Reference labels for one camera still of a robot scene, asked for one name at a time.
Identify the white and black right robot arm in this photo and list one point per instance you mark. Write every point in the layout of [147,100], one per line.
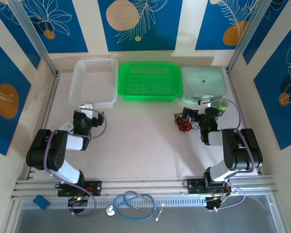
[242,150]

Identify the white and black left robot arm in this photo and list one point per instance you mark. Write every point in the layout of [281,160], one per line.
[46,150]

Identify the white and blue sachet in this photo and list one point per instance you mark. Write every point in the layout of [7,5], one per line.
[66,126]

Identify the green cylindrical container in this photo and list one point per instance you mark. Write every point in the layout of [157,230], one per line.
[223,106]

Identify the pale green lidded box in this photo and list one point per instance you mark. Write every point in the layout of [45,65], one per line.
[203,82]

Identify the white plastic basket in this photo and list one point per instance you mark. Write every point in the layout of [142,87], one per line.
[92,80]

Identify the green plastic basket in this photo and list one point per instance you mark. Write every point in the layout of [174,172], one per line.
[149,82]

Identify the black electronics module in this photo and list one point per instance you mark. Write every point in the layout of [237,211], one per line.
[217,203]
[78,202]

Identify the blue foam block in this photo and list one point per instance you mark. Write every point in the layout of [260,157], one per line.
[40,202]

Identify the grey metal panel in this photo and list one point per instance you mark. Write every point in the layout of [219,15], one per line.
[87,225]

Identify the blue stethoscope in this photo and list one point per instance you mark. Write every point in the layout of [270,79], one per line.
[145,212]

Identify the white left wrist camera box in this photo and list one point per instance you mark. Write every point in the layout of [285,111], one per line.
[86,106]

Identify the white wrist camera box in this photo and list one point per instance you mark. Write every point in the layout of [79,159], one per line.
[205,102]
[86,106]

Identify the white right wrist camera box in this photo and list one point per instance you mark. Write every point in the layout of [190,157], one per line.
[205,102]

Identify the aluminium side rail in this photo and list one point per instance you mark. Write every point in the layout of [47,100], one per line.
[44,121]

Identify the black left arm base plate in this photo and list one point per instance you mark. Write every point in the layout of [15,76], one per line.
[94,188]

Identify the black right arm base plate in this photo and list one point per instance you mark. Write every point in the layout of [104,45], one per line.
[194,185]

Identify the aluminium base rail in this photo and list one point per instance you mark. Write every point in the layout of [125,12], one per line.
[140,187]

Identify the aluminium corner post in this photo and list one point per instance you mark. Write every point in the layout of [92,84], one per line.
[31,34]
[249,34]

